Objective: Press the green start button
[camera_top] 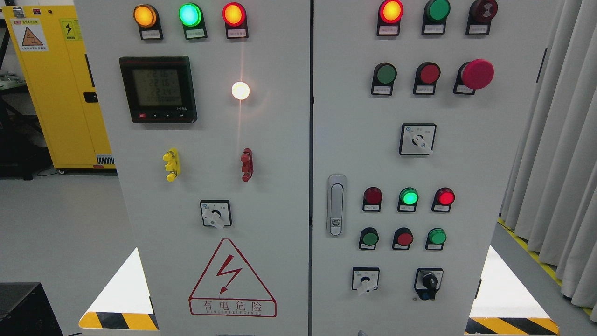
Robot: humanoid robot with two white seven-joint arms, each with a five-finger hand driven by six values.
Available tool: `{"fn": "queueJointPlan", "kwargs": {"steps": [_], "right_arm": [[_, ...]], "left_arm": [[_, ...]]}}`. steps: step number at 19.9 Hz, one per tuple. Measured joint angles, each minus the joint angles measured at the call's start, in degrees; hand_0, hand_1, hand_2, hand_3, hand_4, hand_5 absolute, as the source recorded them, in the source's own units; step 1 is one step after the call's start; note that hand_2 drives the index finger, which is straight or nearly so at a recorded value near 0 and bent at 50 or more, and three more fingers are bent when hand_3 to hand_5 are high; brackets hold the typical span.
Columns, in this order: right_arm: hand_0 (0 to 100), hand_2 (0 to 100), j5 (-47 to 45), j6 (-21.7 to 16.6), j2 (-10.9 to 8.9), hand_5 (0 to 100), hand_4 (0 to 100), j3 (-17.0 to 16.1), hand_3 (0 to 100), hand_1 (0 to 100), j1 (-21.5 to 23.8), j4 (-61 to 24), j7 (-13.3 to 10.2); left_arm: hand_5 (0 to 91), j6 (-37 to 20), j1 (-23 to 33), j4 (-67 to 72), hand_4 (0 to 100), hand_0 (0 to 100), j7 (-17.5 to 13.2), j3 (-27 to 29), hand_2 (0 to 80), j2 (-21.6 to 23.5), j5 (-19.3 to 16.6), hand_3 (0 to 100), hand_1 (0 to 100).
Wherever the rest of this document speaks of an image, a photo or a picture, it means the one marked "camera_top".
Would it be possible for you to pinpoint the green start button lower left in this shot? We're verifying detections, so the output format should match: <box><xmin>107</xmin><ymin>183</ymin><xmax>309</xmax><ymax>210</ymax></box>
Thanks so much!
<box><xmin>358</xmin><ymin>227</ymin><xmax>379</xmax><ymax>251</ymax></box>

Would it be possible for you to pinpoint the red stop button lower middle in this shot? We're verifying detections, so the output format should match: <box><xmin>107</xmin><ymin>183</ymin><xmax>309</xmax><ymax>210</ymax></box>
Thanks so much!
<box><xmin>392</xmin><ymin>227</ymin><xmax>414</xmax><ymax>251</ymax></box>

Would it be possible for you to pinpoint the green push button upper row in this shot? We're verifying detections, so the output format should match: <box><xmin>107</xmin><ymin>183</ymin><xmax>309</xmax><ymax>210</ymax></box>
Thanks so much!
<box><xmin>371</xmin><ymin>62</ymin><xmax>397</xmax><ymax>96</ymax></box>

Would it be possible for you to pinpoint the green push button lower right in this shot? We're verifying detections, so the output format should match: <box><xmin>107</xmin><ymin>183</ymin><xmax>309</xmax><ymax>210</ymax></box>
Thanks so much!
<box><xmin>425</xmin><ymin>228</ymin><xmax>446</xmax><ymax>251</ymax></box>

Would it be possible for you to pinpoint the red push button upper row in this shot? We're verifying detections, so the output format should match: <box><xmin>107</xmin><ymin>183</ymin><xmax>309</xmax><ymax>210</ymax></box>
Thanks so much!
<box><xmin>412</xmin><ymin>62</ymin><xmax>441</xmax><ymax>95</ymax></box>

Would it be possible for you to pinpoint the red emergency stop mushroom button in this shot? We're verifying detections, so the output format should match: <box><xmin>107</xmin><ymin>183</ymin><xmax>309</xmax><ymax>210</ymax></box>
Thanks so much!
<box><xmin>453</xmin><ymin>59</ymin><xmax>494</xmax><ymax>95</ymax></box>

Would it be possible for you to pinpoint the grey electrical control cabinet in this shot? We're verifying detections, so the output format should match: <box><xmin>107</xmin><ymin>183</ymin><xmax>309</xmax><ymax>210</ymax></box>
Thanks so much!
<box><xmin>75</xmin><ymin>0</ymin><xmax>562</xmax><ymax>336</ymax></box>

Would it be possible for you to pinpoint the red terminal connector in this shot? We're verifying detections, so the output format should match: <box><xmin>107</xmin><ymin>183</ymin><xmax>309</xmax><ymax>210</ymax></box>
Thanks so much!
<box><xmin>240</xmin><ymin>147</ymin><xmax>254</xmax><ymax>182</ymax></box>

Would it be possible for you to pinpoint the red indicator light lower left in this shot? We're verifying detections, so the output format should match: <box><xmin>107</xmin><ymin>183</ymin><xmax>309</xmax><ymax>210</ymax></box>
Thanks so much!
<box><xmin>362</xmin><ymin>187</ymin><xmax>382</xmax><ymax>212</ymax></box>

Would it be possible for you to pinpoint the red indicator light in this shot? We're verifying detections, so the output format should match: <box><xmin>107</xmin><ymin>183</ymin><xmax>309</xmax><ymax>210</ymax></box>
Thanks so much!
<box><xmin>431</xmin><ymin>187</ymin><xmax>456</xmax><ymax>213</ymax></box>
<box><xmin>362</xmin><ymin>187</ymin><xmax>382</xmax><ymax>212</ymax></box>
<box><xmin>222</xmin><ymin>2</ymin><xmax>248</xmax><ymax>40</ymax></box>
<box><xmin>376</xmin><ymin>0</ymin><xmax>404</xmax><ymax>36</ymax></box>

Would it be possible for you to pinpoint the white lit indicator light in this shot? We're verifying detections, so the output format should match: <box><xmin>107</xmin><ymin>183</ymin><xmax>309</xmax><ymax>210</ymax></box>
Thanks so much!
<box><xmin>231</xmin><ymin>81</ymin><xmax>251</xmax><ymax>101</ymax></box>

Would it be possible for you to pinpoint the green indicator light lower middle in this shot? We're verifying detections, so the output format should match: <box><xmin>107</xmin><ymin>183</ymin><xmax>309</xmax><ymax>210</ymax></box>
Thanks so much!
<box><xmin>397</xmin><ymin>187</ymin><xmax>419</xmax><ymax>213</ymax></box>

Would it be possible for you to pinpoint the green indicator light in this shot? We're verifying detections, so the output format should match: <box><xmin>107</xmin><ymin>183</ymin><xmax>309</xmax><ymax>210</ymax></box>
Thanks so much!
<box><xmin>421</xmin><ymin>0</ymin><xmax>451</xmax><ymax>35</ymax></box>
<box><xmin>397</xmin><ymin>187</ymin><xmax>419</xmax><ymax>213</ymax></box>
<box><xmin>178</xmin><ymin>2</ymin><xmax>208</xmax><ymax>40</ymax></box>

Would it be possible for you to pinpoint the yellow terminal connector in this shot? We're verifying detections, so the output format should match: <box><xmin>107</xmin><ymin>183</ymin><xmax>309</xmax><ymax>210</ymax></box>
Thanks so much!
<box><xmin>163</xmin><ymin>147</ymin><xmax>180</xmax><ymax>182</ymax></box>

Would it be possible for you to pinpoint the red electrical hazard warning sticker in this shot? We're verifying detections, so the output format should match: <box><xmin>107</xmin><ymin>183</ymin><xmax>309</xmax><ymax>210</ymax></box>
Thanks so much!
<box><xmin>188</xmin><ymin>238</ymin><xmax>277</xmax><ymax>318</ymax></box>

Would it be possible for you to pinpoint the red indicator light lower right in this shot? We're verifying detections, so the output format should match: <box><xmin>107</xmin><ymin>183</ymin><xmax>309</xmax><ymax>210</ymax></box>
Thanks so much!
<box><xmin>431</xmin><ymin>187</ymin><xmax>456</xmax><ymax>213</ymax></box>

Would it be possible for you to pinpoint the black digital power meter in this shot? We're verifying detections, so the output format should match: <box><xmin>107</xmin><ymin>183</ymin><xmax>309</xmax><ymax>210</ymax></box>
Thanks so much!
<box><xmin>119</xmin><ymin>56</ymin><xmax>197</xmax><ymax>124</ymax></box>

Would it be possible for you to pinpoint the red indicator light top left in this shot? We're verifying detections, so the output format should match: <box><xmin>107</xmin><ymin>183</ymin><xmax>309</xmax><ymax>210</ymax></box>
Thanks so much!
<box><xmin>222</xmin><ymin>2</ymin><xmax>248</xmax><ymax>40</ymax></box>

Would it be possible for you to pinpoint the red indicator light top right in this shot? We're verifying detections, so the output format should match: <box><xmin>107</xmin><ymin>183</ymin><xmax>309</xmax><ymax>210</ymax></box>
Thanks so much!
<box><xmin>376</xmin><ymin>0</ymin><xmax>404</xmax><ymax>36</ymax></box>

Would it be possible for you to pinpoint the green indicator light top left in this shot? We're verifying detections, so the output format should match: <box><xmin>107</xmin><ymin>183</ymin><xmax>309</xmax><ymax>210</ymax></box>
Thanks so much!
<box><xmin>178</xmin><ymin>2</ymin><xmax>208</xmax><ymax>40</ymax></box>

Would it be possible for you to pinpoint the green indicator light top right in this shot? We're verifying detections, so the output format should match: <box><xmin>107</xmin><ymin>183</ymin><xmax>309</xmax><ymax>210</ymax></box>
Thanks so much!
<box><xmin>421</xmin><ymin>0</ymin><xmax>451</xmax><ymax>35</ymax></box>

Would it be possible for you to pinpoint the amber indicator light top left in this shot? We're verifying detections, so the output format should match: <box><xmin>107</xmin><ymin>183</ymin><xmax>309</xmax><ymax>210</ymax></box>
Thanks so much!
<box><xmin>133</xmin><ymin>4</ymin><xmax>163</xmax><ymax>41</ymax></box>

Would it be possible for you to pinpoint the dark red buzzer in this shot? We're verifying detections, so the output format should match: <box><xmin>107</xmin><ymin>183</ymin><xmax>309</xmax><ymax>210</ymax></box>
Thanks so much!
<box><xmin>465</xmin><ymin>0</ymin><xmax>498</xmax><ymax>35</ymax></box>

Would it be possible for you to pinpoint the grey curtain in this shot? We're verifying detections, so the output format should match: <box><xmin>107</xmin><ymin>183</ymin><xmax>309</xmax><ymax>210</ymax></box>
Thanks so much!
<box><xmin>500</xmin><ymin>0</ymin><xmax>597</xmax><ymax>321</ymax></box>

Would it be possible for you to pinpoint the yellow safety storage cabinet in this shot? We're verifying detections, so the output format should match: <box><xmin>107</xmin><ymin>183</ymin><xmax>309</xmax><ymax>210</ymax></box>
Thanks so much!
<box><xmin>2</xmin><ymin>6</ymin><xmax>115</xmax><ymax>172</ymax></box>

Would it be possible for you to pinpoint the black box bottom left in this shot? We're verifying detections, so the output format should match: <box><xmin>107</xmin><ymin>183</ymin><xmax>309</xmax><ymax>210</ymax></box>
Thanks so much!
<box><xmin>0</xmin><ymin>282</ymin><xmax>62</xmax><ymax>336</ymax></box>

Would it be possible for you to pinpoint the grey cabinet door handle lock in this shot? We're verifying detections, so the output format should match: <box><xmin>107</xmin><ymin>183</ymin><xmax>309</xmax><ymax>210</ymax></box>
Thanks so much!
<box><xmin>326</xmin><ymin>174</ymin><xmax>347</xmax><ymax>237</ymax></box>

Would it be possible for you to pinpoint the left panel rotary selector switch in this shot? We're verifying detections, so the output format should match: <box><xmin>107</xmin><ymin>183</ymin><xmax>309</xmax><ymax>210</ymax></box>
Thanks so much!
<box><xmin>200</xmin><ymin>200</ymin><xmax>232</xmax><ymax>228</ymax></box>

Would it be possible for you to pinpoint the right panel upper rotary switch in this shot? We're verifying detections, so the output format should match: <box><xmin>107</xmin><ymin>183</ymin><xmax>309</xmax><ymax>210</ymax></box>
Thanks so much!
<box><xmin>398</xmin><ymin>123</ymin><xmax>437</xmax><ymax>156</ymax></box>

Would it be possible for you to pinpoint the right panel lower rotary switch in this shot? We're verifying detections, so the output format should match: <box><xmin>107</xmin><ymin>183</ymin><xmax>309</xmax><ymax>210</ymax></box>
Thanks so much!
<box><xmin>351</xmin><ymin>266</ymin><xmax>380</xmax><ymax>296</ymax></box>

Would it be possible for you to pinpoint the black key selector switch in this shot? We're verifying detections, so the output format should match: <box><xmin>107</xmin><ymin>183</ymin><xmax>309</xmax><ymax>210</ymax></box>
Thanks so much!
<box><xmin>413</xmin><ymin>268</ymin><xmax>444</xmax><ymax>301</ymax></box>

